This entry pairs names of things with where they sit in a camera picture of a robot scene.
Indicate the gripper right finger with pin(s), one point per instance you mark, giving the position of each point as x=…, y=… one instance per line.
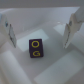
x=70, y=28

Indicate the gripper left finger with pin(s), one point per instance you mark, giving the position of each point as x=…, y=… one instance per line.
x=9, y=31

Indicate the purple block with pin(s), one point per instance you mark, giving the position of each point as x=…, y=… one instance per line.
x=35, y=48

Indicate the white plastic box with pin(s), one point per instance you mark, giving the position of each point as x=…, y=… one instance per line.
x=50, y=66

